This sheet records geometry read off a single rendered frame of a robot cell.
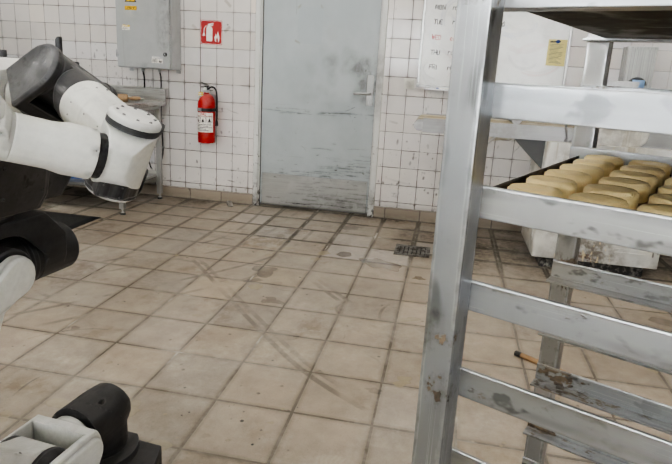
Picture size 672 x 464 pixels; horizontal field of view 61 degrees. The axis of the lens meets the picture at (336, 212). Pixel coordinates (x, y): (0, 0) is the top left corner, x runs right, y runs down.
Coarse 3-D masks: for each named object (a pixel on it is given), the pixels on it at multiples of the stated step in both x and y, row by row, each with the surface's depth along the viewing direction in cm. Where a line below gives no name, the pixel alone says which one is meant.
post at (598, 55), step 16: (592, 48) 82; (608, 48) 81; (592, 64) 83; (608, 64) 83; (592, 80) 83; (576, 128) 85; (592, 128) 84; (576, 144) 86; (592, 144) 85; (560, 240) 90; (576, 240) 88; (560, 256) 90; (576, 256) 90; (560, 288) 91; (544, 352) 94; (560, 352) 94; (528, 448) 99; (544, 448) 98
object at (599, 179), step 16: (576, 160) 74; (592, 160) 75; (608, 160) 77; (640, 160) 78; (544, 176) 61; (560, 176) 62; (576, 176) 62; (592, 176) 67; (608, 176) 72; (624, 176) 64; (640, 176) 64; (656, 176) 68; (544, 192) 52; (560, 192) 54; (576, 192) 62; (592, 192) 55; (608, 192) 54; (624, 192) 54; (640, 192) 59; (656, 192) 66; (640, 208) 48; (656, 208) 48
